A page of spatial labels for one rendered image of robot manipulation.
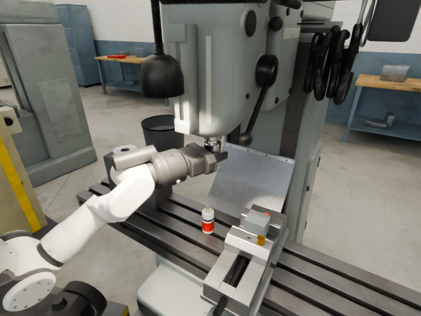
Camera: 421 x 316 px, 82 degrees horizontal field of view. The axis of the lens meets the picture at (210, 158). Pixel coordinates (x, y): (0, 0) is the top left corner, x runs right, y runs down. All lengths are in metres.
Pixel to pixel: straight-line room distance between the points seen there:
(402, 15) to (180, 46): 0.47
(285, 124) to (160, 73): 0.65
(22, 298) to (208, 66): 0.53
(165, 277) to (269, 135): 0.64
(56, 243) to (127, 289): 1.38
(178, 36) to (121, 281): 1.73
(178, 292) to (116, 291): 1.11
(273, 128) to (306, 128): 0.12
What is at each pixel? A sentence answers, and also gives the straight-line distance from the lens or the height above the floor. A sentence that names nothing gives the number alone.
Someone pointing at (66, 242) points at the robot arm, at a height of 1.17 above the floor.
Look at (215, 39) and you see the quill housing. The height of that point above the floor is 1.52.
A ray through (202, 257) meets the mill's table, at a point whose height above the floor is 0.93.
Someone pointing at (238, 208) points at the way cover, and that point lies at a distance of 1.04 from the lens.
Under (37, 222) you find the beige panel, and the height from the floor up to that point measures 0.10.
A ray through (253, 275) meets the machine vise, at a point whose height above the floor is 1.00.
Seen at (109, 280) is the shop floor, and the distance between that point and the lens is 2.01.
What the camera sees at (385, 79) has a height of 0.89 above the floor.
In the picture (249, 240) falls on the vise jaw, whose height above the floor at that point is 1.04.
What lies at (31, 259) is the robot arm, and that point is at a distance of 0.58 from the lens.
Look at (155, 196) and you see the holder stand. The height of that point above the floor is 0.99.
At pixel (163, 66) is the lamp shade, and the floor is 1.49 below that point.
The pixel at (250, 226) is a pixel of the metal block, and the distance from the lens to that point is 0.71.
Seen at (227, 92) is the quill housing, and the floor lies 1.43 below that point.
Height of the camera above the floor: 1.55
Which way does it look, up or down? 28 degrees down
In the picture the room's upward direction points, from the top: straight up
